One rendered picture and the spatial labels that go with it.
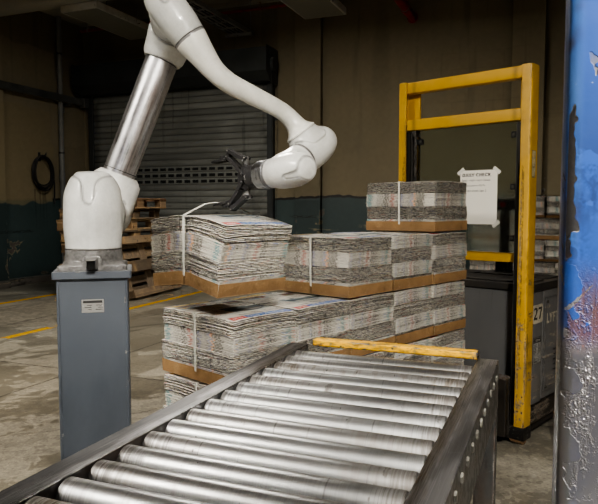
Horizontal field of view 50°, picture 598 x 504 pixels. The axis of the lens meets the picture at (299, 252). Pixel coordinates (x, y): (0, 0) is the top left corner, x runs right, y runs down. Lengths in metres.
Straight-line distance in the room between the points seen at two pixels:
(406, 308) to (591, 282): 2.53
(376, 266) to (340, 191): 6.79
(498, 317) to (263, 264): 1.75
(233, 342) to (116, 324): 0.37
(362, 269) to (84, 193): 1.10
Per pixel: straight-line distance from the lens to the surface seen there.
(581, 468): 0.19
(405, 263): 2.66
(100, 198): 1.83
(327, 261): 2.43
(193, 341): 2.14
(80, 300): 1.83
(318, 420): 1.18
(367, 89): 9.30
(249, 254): 1.99
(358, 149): 9.22
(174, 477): 0.95
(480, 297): 3.53
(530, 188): 3.24
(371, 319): 2.51
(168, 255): 2.13
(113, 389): 1.87
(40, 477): 1.00
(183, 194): 10.32
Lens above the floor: 1.17
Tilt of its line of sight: 4 degrees down
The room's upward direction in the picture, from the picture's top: straight up
